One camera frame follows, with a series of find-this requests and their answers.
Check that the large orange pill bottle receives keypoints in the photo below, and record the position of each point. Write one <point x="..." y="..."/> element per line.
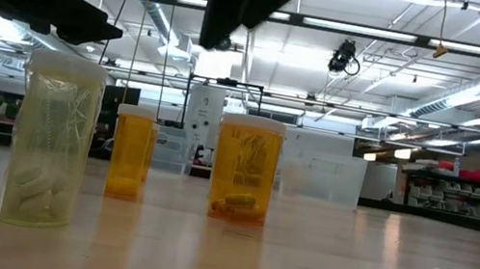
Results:
<point x="245" y="169"/>

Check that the white cabinet machine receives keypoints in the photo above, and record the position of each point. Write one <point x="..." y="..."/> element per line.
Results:
<point x="203" y="121"/>

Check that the clear plastic bin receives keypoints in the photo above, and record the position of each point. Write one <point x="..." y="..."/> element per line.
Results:
<point x="322" y="180"/>
<point x="173" y="153"/>

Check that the white bottle cap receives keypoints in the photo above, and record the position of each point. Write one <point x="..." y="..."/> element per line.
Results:
<point x="129" y="155"/>

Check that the storage rack with bins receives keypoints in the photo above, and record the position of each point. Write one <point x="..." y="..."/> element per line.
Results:
<point x="469" y="197"/>

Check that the black monitor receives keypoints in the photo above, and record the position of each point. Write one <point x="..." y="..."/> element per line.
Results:
<point x="122" y="95"/>

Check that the yellow hanging plug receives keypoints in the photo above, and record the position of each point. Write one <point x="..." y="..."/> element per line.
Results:
<point x="440" y="51"/>

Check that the black overhead camera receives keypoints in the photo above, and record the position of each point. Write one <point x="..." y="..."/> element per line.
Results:
<point x="342" y="56"/>

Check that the black overhead station frame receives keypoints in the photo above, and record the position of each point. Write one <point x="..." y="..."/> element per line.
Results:
<point x="422" y="41"/>

